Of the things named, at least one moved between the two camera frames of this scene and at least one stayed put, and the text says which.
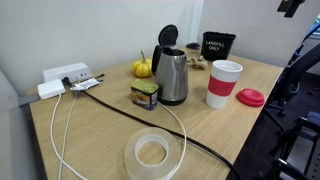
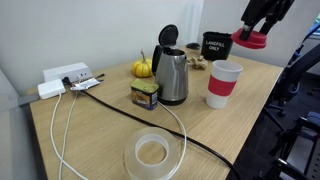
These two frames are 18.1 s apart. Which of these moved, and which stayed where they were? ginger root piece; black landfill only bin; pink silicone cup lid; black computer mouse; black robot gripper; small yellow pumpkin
Moved: black robot gripper; pink silicone cup lid
Stayed: ginger root piece; black landfill only bin; black computer mouse; small yellow pumpkin
